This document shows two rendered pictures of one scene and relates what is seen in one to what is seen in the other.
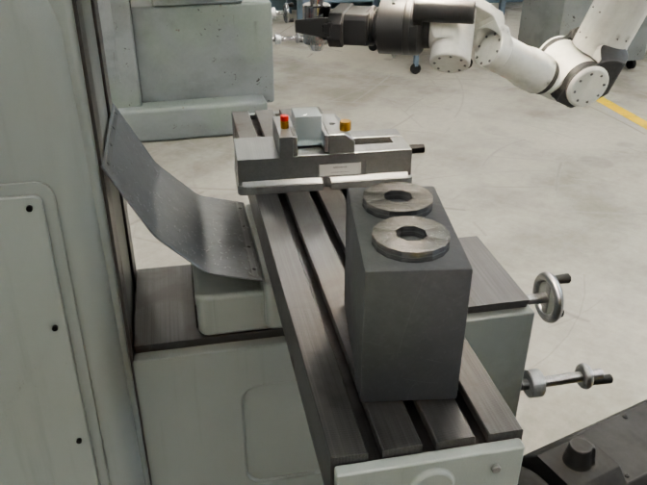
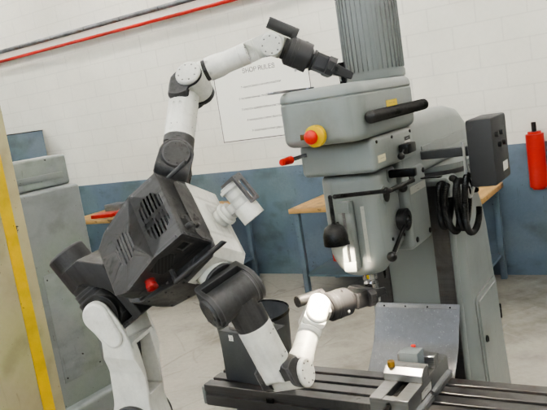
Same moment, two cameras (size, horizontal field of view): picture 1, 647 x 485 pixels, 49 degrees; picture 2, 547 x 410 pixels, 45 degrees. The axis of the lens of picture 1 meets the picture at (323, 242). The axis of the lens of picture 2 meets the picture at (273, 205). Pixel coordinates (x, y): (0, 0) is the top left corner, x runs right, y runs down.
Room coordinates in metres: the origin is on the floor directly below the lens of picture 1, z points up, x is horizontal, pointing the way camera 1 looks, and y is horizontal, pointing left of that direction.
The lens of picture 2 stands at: (2.43, -1.61, 1.86)
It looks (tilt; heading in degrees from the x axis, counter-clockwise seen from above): 9 degrees down; 134
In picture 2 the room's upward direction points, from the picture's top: 9 degrees counter-clockwise
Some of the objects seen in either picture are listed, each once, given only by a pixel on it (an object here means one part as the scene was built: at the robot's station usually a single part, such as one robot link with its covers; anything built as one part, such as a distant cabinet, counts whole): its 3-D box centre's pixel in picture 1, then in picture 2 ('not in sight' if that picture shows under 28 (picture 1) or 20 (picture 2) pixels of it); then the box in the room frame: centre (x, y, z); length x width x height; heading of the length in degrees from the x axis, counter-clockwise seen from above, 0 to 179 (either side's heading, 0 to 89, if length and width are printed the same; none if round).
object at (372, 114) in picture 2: not in sight; (398, 110); (1.36, 0.08, 1.79); 0.45 x 0.04 x 0.04; 102
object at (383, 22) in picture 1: (369, 27); (350, 300); (1.21, -0.08, 1.24); 0.13 x 0.12 x 0.10; 167
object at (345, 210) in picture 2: not in sight; (348, 236); (1.25, -0.09, 1.45); 0.04 x 0.04 x 0.21; 12
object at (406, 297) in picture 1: (400, 283); (255, 351); (0.76, -0.10, 1.01); 0.22 x 0.12 x 0.20; 4
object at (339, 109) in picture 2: not in sight; (349, 110); (1.22, 0.03, 1.81); 0.47 x 0.26 x 0.16; 102
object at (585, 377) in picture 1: (567, 378); not in sight; (1.20, -0.53, 0.49); 0.22 x 0.06 x 0.06; 102
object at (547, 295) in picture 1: (532, 298); not in sight; (1.33, -0.47, 0.61); 0.16 x 0.12 x 0.12; 102
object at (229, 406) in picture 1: (327, 394); not in sight; (1.23, -0.01, 0.41); 0.80 x 0.30 x 0.60; 102
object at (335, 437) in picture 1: (323, 229); (369, 397); (1.17, 0.00, 0.87); 1.24 x 0.23 x 0.08; 12
